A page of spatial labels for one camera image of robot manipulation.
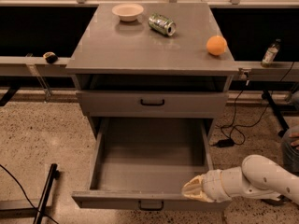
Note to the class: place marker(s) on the black metal floor stand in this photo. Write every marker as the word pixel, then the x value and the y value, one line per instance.
pixel 26 208

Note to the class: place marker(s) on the white ceramic bowl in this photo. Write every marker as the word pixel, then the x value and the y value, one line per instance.
pixel 127 12

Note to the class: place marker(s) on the person's hand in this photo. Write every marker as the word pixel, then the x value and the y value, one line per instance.
pixel 295 140

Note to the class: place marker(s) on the grey drawer cabinet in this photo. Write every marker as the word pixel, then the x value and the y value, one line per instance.
pixel 109 39

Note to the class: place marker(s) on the orange fruit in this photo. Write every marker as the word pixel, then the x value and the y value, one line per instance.
pixel 216 45

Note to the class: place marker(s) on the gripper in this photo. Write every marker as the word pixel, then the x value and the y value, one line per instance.
pixel 212 186

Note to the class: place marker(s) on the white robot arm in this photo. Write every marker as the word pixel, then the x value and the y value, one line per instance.
pixel 256 178

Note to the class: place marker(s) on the small black round object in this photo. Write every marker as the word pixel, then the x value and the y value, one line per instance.
pixel 50 57

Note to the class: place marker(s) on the green soda can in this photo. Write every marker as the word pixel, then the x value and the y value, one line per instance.
pixel 162 24

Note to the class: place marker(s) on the grey metal rail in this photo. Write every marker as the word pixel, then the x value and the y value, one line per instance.
pixel 208 65

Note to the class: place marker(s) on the grey drawer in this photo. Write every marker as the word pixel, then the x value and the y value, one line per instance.
pixel 142 164
pixel 152 104

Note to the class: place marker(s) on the black table leg right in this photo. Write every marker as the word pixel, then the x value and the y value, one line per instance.
pixel 284 126

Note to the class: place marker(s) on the clear glass bottle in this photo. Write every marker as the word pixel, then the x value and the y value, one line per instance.
pixel 271 53

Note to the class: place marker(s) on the black power adapter with cable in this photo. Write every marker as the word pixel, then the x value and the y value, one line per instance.
pixel 228 141

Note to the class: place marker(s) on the person's jeans leg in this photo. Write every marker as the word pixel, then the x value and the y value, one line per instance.
pixel 290 154

